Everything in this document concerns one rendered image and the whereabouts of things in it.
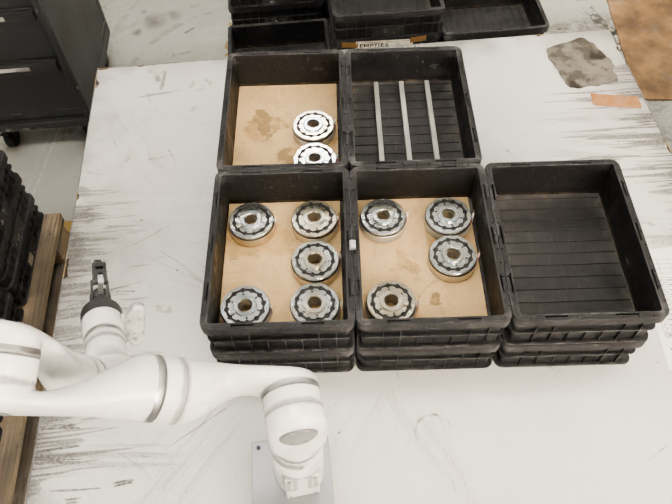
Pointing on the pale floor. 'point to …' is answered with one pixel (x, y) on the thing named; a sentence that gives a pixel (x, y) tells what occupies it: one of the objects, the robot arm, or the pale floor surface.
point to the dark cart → (49, 63)
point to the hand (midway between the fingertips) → (97, 282)
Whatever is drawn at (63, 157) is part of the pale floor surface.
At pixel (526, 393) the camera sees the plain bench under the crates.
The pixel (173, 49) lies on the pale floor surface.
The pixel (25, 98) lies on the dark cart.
